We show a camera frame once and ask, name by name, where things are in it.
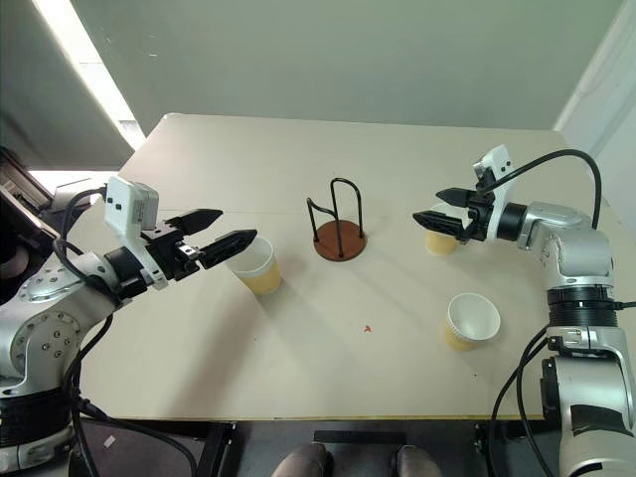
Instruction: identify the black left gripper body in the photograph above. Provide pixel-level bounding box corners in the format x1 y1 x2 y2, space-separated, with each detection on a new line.
139 219 206 283

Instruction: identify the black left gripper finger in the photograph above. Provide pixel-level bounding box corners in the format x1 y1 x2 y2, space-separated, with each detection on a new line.
165 208 224 236
200 229 258 271

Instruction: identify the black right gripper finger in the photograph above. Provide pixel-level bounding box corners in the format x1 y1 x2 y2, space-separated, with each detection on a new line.
434 187 471 208
412 210 467 238

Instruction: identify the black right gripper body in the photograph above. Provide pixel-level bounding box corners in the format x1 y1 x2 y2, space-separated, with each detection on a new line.
460 186 496 244

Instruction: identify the yellow paper cup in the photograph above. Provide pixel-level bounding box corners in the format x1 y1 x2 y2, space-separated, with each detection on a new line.
442 292 502 353
423 202 459 257
225 237 283 296

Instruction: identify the black office equipment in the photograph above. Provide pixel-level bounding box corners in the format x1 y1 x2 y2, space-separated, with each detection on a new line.
0 145 57 305

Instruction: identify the grey seat with white label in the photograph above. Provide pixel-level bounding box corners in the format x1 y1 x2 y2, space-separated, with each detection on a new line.
69 417 211 477

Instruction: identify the black table leg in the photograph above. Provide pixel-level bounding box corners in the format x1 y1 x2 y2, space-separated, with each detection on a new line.
197 420 238 477
473 421 499 477

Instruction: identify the dark rounded shape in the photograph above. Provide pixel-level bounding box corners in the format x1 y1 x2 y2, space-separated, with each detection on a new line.
271 442 335 477
396 444 441 477

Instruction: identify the black flat bar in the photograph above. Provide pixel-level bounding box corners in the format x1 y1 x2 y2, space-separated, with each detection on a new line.
313 430 408 446

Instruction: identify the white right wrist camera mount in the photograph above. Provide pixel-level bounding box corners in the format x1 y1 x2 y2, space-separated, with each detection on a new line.
471 144 514 243

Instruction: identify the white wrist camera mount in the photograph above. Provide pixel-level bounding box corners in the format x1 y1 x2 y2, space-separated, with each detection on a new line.
471 144 514 243
102 175 169 292

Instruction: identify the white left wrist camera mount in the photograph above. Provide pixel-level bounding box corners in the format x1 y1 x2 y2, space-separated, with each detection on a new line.
102 175 169 292

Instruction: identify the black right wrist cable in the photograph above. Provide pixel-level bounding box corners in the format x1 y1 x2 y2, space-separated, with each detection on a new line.
475 148 603 232

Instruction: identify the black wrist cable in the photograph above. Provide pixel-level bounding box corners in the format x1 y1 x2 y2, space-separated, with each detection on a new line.
475 148 603 232
51 184 126 310

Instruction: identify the wire holder with wooden base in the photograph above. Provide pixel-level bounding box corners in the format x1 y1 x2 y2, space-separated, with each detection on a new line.
305 176 368 262

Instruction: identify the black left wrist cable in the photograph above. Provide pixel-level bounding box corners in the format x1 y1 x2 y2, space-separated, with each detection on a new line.
51 184 126 310

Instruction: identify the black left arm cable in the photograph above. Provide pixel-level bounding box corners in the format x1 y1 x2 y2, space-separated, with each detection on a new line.
61 315 201 477

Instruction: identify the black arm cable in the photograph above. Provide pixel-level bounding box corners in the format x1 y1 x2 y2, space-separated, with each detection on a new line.
61 315 201 477
488 325 556 477

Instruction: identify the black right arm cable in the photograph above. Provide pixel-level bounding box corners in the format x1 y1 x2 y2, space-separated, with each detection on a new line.
488 325 556 477

